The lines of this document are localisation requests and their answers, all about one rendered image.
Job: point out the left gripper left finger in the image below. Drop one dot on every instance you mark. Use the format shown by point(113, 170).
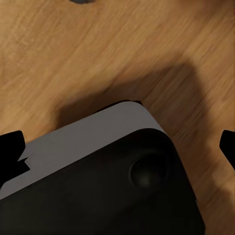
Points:
point(12, 146)

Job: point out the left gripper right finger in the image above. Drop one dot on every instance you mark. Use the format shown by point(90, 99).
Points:
point(227, 146)

